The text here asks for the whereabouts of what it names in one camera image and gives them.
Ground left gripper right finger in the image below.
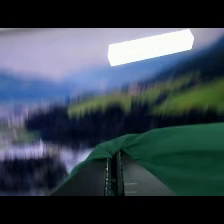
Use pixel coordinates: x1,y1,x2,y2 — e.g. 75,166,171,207
116,150,178,197

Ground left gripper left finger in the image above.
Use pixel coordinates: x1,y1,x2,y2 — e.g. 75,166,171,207
49,157,113,197

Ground green garment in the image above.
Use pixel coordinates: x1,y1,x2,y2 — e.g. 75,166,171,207
63,122,224,197

